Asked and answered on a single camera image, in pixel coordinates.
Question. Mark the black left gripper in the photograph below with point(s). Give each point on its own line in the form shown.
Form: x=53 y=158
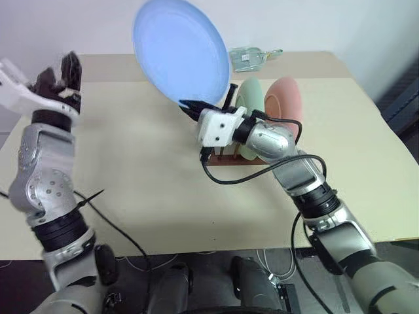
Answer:
x=70 y=98

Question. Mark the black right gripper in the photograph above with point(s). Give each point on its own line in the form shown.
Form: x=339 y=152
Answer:
x=195 y=115

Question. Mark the blue plate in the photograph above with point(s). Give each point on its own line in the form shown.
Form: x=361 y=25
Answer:
x=180 y=49

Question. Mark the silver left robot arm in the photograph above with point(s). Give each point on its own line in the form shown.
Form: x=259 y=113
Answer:
x=46 y=183

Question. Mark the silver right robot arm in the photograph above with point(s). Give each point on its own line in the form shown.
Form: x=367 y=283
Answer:
x=271 y=140

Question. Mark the wooden dish rack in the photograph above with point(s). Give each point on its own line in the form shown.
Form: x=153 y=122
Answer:
x=229 y=162

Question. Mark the green plate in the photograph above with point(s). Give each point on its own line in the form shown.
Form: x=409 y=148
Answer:
x=250 y=95

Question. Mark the clear plastic bag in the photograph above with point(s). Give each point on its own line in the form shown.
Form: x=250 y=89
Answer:
x=248 y=59

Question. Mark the pink plate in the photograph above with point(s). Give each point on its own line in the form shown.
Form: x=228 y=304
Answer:
x=284 y=98

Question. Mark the black zip tie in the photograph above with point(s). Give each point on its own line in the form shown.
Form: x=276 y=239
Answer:
x=91 y=199

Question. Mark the dark rounded grey shape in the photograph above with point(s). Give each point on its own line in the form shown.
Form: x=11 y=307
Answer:
x=252 y=284

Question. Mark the dark ribbed object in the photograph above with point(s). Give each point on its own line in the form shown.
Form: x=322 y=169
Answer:
x=404 y=98

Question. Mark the dark rounded black shape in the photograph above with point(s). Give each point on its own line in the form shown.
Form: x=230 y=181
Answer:
x=170 y=288

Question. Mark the small black box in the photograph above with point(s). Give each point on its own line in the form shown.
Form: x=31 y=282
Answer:
x=289 y=299

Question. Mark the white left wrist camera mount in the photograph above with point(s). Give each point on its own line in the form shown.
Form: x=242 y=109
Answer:
x=19 y=95

